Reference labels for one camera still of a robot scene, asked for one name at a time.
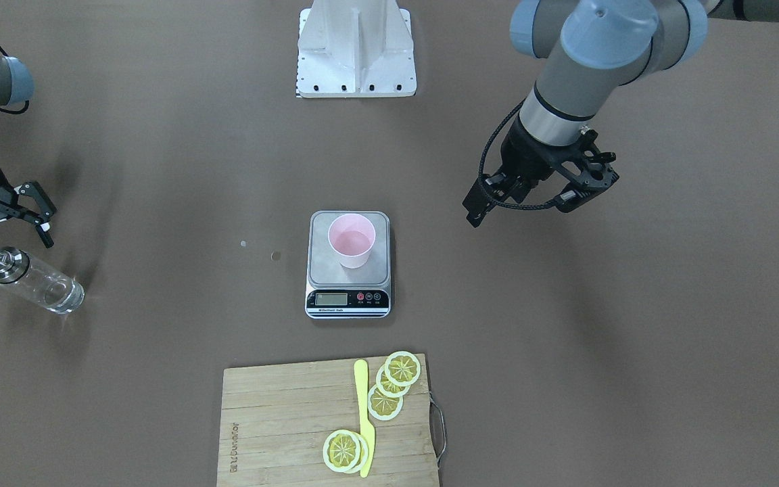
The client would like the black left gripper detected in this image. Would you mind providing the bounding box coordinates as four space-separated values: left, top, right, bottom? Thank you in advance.
463 120 560 228

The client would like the clear glass sauce bottle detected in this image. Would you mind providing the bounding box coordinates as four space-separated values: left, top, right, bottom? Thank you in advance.
0 246 85 315

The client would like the pink plastic cup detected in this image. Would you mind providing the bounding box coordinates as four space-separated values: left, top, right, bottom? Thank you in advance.
327 213 377 269

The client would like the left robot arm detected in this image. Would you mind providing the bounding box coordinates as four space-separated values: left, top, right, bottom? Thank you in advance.
463 1 779 227

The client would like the silver digital kitchen scale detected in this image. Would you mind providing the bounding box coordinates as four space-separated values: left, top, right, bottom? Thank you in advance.
305 210 392 319

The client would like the yellow plastic knife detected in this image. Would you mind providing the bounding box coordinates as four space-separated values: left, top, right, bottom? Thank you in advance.
354 358 376 478

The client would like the bamboo cutting board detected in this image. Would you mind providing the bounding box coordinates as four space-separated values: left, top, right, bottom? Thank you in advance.
216 354 441 486

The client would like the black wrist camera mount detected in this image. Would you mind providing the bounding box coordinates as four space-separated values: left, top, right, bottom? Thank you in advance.
554 129 619 213

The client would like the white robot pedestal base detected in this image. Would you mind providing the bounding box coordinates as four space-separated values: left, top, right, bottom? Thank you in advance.
295 1 417 99

